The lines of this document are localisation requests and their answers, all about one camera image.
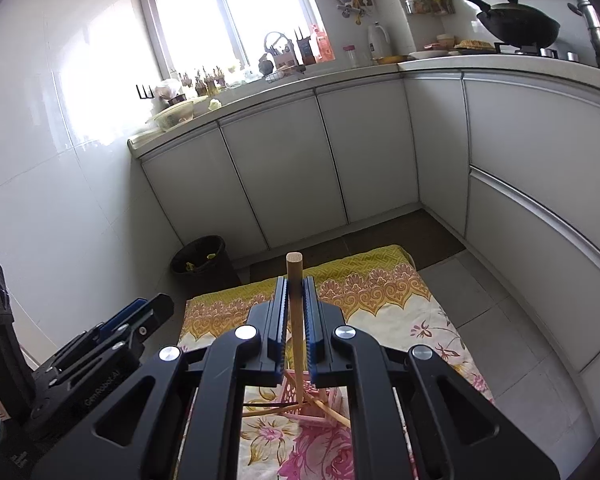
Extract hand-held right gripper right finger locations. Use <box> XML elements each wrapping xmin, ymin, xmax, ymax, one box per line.
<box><xmin>302</xmin><ymin>276</ymin><xmax>563</xmax><ymax>480</ymax></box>

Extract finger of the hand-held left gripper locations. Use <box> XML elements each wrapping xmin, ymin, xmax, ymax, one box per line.
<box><xmin>125</xmin><ymin>294</ymin><xmax>175</xmax><ymax>348</ymax></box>
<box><xmin>97</xmin><ymin>298</ymin><xmax>151</xmax><ymax>337</ymax></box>

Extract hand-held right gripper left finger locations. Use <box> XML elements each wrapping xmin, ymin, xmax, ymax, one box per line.
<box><xmin>30</xmin><ymin>276</ymin><xmax>290</xmax><ymax>480</ymax></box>

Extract single round wooden chopstick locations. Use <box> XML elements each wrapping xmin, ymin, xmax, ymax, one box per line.
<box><xmin>286</xmin><ymin>251</ymin><xmax>308</xmax><ymax>408</ymax></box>

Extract pink perforated utensil holder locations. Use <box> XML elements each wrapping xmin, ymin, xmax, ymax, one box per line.
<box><xmin>277</xmin><ymin>367</ymin><xmax>353</xmax><ymax>428</ymax></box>

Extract bundle of bamboo chopsticks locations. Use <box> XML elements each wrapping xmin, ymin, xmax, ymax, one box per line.
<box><xmin>241</xmin><ymin>392</ymin><xmax>353</xmax><ymax>430</ymax></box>

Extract black trash bin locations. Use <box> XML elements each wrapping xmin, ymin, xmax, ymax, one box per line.
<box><xmin>170</xmin><ymin>235</ymin><xmax>242</xmax><ymax>288</ymax></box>

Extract floral printed cloth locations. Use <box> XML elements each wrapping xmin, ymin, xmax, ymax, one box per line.
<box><xmin>177</xmin><ymin>244</ymin><xmax>496</xmax><ymax>480</ymax></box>

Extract dark floor mat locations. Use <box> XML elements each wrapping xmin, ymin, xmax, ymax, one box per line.
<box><xmin>235</xmin><ymin>210</ymin><xmax>466</xmax><ymax>281</ymax></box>

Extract white kitchen base cabinets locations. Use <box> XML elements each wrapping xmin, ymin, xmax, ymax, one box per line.
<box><xmin>127</xmin><ymin>52</ymin><xmax>600</xmax><ymax>376</ymax></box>

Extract glass bowl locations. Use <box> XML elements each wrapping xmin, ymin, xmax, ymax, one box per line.
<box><xmin>147</xmin><ymin>100</ymin><xmax>196</xmax><ymax>132</ymax></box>

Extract row of small bottles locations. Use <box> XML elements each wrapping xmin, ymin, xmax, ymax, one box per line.
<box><xmin>172</xmin><ymin>65</ymin><xmax>231</xmax><ymax>98</ymax></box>

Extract wooden utensil block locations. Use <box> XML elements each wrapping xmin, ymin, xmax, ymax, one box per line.
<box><xmin>265</xmin><ymin>31</ymin><xmax>301</xmax><ymax>71</ymax></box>

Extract black antenna device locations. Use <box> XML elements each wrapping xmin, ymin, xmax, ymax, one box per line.
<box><xmin>294</xmin><ymin>27</ymin><xmax>315</xmax><ymax>66</ymax></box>

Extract orange bottle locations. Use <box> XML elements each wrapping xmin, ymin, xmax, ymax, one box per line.
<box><xmin>311</xmin><ymin>24</ymin><xmax>333</xmax><ymax>63</ymax></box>

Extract white kettle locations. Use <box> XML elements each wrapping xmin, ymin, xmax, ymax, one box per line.
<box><xmin>367</xmin><ymin>21</ymin><xmax>393</xmax><ymax>61</ymax></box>

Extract window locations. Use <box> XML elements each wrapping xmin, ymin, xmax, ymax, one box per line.
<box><xmin>137</xmin><ymin>0</ymin><xmax>321</xmax><ymax>83</ymax></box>

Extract plate with food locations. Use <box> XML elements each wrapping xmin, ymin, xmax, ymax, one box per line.
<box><xmin>410</xmin><ymin>34</ymin><xmax>496</xmax><ymax>59</ymax></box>

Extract water pipes with valve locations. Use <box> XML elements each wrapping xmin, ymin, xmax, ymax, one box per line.
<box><xmin>325</xmin><ymin>0</ymin><xmax>376</xmax><ymax>26</ymax></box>

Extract gas stove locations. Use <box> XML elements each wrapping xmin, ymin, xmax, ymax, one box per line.
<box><xmin>495</xmin><ymin>42</ymin><xmax>600</xmax><ymax>71</ymax></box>

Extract black wok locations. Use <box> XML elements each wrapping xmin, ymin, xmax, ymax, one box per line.
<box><xmin>442</xmin><ymin>0</ymin><xmax>562</xmax><ymax>47</ymax></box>

